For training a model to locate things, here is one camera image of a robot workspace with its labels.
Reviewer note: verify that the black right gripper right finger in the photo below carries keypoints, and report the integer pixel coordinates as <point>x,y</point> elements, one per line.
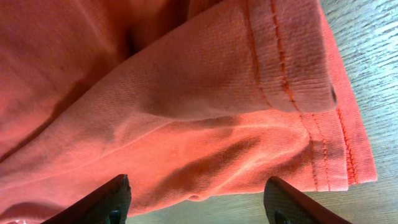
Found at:
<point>284,204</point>

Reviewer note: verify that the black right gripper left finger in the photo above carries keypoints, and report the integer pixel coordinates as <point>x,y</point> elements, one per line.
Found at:
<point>109,204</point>

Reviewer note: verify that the orange-red t-shirt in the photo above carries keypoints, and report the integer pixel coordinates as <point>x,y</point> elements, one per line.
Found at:
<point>189,99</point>

